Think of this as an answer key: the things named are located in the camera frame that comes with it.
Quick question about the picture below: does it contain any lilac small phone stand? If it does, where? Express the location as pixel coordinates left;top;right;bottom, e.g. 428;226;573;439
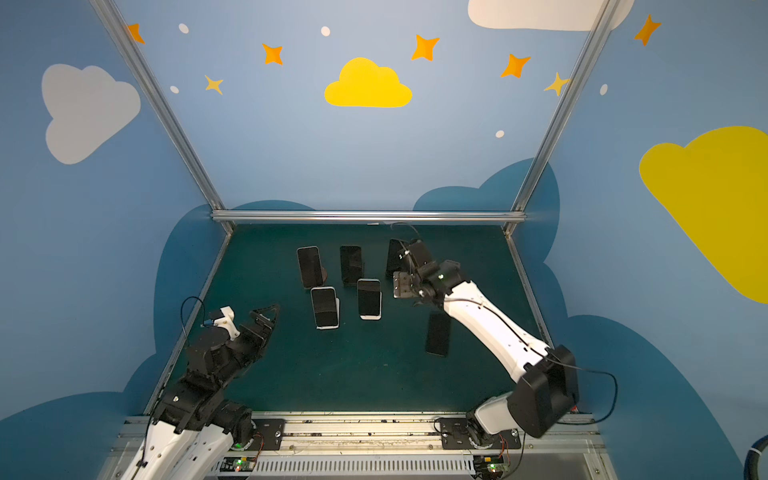
392;271;419;299

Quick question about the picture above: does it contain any black phone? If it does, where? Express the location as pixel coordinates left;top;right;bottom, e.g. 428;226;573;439
385;238;409;280
340;245;364;287
425;311;452;357

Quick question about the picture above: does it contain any silver phone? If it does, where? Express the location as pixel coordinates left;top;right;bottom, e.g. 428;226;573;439
310;286;340;330
357;279;382;321

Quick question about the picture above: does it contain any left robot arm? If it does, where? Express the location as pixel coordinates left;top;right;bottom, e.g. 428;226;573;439
123;304;280;479

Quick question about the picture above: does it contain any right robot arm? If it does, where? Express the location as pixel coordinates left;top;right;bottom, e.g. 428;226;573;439
389;240;579;446

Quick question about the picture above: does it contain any purple-edged phone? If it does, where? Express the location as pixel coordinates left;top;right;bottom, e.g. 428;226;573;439
296;246;323;289

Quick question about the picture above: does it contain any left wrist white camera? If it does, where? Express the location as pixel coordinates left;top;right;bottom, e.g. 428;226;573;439
203;306;240;340

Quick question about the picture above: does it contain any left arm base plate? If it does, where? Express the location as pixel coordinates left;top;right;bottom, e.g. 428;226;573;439
230;418;286;452

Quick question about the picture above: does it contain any aluminium frame back rail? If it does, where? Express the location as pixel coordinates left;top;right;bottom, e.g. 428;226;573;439
211;210;526;224

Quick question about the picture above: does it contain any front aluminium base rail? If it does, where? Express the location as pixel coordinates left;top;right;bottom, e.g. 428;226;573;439
99;411;617;479

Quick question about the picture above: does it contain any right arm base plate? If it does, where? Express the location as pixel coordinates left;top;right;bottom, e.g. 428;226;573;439
433;417;522;451

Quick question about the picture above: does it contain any aluminium frame left post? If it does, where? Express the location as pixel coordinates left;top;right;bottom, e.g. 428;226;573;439
90;0;225;214

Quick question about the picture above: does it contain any aluminium frame post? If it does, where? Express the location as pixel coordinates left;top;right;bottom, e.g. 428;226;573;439
90;0;225;214
503;0;621;240

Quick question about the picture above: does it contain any aluminium frame right post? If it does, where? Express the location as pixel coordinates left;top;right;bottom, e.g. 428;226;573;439
503;0;621;240

